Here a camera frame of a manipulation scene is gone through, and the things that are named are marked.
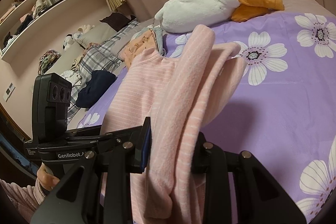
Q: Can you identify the pink striped long-sleeve top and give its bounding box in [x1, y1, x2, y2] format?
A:
[101, 25, 246, 223]

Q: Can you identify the person left hand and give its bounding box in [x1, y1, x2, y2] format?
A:
[37, 163, 60, 191]

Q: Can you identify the pink fuzzy left sleeve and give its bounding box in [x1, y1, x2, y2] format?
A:
[1, 178, 46, 223]

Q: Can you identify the navy blue garment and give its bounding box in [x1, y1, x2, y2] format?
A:
[75, 71, 117, 109]

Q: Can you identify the colourful crochet item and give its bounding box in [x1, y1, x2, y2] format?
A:
[38, 50, 62, 75]

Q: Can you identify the plaid grey blanket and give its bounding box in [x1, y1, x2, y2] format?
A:
[67, 19, 139, 123]

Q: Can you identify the orange patterned folded garment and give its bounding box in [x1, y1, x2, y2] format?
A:
[120, 29, 157, 69]

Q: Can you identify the grey folded garment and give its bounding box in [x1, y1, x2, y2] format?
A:
[132, 25, 166, 56]

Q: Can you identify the beige pillow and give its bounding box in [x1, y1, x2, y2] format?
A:
[76, 23, 117, 48]

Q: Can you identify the white goose plush toy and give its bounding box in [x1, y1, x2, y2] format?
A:
[154, 0, 284, 33]

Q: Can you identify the white wall socket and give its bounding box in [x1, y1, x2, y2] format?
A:
[3, 83, 15, 102]

